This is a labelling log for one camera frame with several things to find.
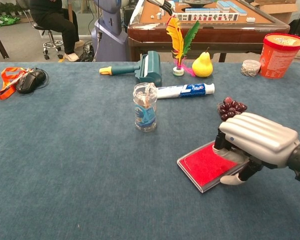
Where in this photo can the blue felt table cloth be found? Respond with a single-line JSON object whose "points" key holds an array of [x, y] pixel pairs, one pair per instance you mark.
{"points": [[77, 162]]}

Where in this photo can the black computer mouse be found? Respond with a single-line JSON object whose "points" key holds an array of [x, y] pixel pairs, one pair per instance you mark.
{"points": [[30, 81]]}

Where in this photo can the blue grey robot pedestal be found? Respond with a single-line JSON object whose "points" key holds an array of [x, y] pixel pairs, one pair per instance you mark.
{"points": [[109, 37]]}

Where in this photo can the seated person in black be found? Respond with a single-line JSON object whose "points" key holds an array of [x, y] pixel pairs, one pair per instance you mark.
{"points": [[52, 17]]}

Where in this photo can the colourful feather shuttlecock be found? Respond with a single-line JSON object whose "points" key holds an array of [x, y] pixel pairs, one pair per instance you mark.
{"points": [[178, 41]]}

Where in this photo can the red rectangular box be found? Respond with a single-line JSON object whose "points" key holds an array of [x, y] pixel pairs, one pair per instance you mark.
{"points": [[204, 166]]}

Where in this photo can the white blue toothpaste tube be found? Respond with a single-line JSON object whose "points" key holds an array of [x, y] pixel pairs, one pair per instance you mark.
{"points": [[187, 91]]}

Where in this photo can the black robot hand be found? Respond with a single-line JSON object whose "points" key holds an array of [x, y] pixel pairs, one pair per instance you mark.
{"points": [[164, 6]]}

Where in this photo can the dark round dish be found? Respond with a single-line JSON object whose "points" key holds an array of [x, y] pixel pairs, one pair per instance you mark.
{"points": [[197, 2]]}

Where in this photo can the purple plastic grape bunch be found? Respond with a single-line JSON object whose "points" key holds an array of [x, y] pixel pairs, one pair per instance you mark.
{"points": [[230, 108]]}

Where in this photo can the single white mahjong tile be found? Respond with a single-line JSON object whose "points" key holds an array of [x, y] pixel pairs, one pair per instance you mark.
{"points": [[250, 19]]}

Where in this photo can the small clear jar of clips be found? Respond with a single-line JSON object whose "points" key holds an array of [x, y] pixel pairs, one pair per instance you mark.
{"points": [[250, 68]]}

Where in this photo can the chrome swivel stool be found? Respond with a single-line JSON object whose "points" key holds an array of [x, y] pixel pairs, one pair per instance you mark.
{"points": [[51, 42]]}

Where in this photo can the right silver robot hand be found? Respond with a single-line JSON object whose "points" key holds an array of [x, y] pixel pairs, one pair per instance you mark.
{"points": [[262, 136]]}

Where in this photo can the green bag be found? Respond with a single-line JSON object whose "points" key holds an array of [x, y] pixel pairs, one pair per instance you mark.
{"points": [[6, 20]]}

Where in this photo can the green lint roller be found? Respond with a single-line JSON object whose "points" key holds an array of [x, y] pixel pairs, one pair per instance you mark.
{"points": [[153, 68]]}

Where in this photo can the yellow plastic pear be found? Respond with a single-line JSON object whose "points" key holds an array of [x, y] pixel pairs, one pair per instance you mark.
{"points": [[202, 66]]}

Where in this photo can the cardboard box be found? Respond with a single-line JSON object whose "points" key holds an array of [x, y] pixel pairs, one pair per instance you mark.
{"points": [[274, 10]]}

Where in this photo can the face-up mahjong tile row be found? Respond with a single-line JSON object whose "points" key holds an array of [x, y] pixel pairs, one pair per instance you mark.
{"points": [[209, 17]]}

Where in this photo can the brown mahjong table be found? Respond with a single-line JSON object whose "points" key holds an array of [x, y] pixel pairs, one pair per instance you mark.
{"points": [[239, 37]]}

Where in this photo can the clear plastic jar blue label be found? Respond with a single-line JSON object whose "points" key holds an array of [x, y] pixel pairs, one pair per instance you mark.
{"points": [[145, 115]]}

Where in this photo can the orange red snack tub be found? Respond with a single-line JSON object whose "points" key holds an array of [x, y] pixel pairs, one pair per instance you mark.
{"points": [[277, 60]]}

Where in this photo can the blue backed mahjong tile row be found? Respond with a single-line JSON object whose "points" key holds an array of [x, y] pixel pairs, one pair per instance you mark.
{"points": [[202, 10], [232, 7]]}

